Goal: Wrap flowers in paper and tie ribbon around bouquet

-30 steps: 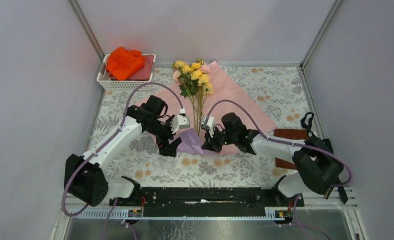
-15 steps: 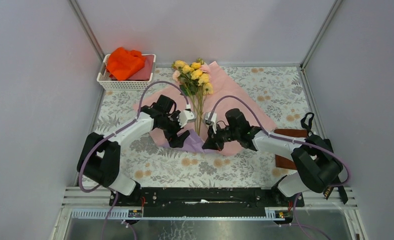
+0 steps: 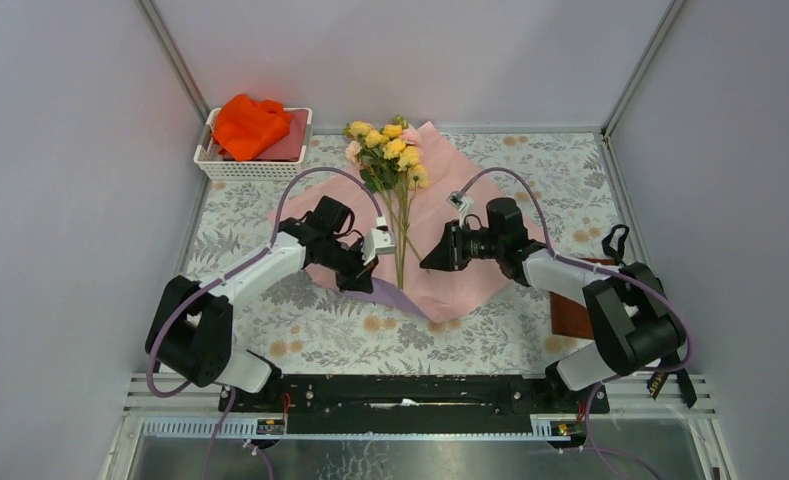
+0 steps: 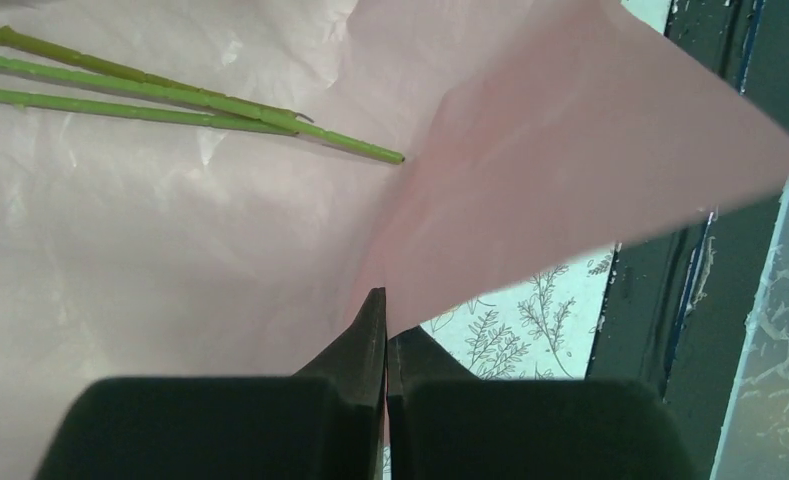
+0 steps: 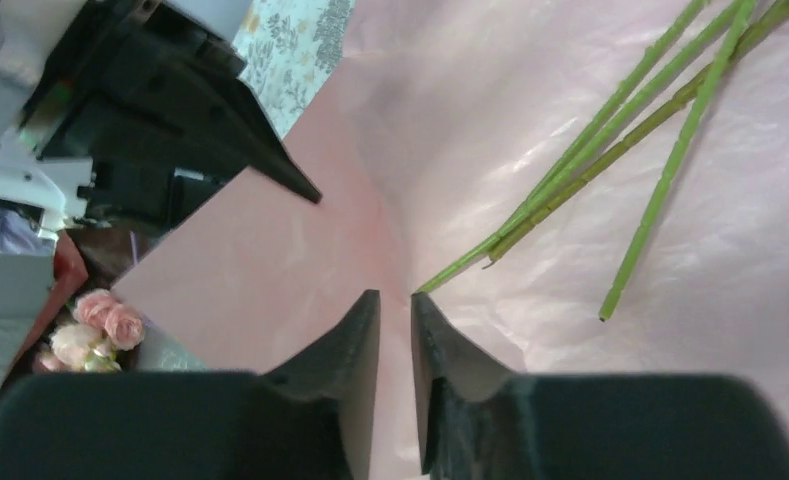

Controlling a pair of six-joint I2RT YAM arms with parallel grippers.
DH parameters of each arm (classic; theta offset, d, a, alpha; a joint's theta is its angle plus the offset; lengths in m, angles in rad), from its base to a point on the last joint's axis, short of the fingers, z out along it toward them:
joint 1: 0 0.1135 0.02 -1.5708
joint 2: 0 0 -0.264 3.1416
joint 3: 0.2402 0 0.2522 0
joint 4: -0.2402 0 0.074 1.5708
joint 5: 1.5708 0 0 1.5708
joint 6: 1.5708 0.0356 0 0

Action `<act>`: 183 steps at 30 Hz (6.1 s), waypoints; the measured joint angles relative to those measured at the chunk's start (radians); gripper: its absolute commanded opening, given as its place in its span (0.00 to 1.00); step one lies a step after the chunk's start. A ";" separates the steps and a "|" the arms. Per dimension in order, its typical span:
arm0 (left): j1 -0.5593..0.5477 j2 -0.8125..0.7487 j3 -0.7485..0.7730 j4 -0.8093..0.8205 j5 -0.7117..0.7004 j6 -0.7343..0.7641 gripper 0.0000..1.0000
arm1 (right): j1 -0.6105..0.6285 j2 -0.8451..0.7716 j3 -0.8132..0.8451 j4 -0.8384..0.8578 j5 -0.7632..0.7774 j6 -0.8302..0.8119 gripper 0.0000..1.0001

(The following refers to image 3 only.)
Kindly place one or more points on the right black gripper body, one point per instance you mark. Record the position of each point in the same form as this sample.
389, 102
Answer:
478, 245

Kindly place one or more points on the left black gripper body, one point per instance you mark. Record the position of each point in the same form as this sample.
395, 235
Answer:
339, 256

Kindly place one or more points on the yellow fake flower bunch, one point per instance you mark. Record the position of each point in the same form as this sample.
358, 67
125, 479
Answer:
394, 159

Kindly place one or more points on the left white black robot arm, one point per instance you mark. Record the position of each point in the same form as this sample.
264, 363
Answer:
192, 330

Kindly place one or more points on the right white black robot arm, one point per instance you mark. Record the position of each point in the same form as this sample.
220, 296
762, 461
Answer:
631, 321

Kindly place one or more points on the floral patterned table mat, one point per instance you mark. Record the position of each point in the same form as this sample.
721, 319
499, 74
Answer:
304, 328

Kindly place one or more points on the dark red folded paper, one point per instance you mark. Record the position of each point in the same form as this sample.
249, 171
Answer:
289, 147

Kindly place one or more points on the brown leather pad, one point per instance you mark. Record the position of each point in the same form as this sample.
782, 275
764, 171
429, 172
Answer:
568, 313

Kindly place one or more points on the orange cloth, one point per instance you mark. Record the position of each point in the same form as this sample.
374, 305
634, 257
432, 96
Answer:
244, 128

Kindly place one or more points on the white plastic basket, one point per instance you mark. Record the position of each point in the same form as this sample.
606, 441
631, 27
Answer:
207, 158

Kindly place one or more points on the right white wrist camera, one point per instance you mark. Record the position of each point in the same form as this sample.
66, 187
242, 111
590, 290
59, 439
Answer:
462, 203

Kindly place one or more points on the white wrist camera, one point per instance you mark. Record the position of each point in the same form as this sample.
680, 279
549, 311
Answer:
378, 241
462, 203

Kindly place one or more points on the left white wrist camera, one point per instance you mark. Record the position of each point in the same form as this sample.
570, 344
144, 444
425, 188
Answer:
378, 241

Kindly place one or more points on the black mounting base rail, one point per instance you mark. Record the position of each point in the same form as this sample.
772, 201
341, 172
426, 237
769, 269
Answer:
423, 404

